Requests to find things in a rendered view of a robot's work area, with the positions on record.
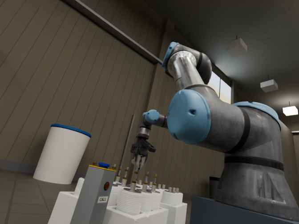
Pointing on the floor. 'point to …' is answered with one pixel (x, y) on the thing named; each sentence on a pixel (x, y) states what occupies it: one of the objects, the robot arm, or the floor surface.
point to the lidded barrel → (61, 154)
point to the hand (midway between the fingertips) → (138, 169)
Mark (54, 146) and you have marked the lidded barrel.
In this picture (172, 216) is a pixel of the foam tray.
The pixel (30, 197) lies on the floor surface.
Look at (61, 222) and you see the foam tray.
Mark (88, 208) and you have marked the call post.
